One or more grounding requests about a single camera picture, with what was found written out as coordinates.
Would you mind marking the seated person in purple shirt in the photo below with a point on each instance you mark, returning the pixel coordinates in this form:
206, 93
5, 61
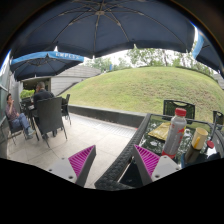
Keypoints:
17, 119

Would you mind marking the clear bottle with red cap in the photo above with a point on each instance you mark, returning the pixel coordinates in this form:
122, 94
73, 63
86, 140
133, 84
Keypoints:
175, 134

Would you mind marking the navy umbrella with blue trim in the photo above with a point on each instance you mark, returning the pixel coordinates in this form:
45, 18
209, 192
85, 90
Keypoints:
40, 64

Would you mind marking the large navy patio umbrella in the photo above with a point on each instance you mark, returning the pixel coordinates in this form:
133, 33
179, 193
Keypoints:
94, 28

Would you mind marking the dark chair at right edge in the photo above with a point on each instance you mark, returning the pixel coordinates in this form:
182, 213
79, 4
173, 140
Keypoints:
218, 117

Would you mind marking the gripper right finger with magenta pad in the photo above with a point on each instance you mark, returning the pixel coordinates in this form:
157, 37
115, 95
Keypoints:
151, 166

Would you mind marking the dark wicker chair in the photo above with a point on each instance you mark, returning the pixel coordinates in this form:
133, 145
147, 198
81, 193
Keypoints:
50, 115

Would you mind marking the seated person in black shirt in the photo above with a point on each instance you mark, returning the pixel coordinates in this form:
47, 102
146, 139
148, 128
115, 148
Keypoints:
41, 94

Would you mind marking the dark wicker glass-top table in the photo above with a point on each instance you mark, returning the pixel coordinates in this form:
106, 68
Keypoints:
124, 172

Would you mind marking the green plastic chair back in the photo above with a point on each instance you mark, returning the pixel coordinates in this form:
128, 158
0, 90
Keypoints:
169, 107

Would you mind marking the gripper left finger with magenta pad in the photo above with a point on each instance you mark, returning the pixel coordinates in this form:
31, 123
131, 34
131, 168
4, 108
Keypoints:
75, 168

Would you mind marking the metal chair at left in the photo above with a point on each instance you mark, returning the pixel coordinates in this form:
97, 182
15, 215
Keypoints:
13, 129

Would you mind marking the dark chair in background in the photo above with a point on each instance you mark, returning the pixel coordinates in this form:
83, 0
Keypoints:
65, 111

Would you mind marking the yellow paper on table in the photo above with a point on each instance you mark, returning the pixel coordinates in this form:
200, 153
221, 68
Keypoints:
161, 132

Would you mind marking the navy umbrella at right edge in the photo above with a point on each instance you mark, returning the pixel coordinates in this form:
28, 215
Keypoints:
205, 53

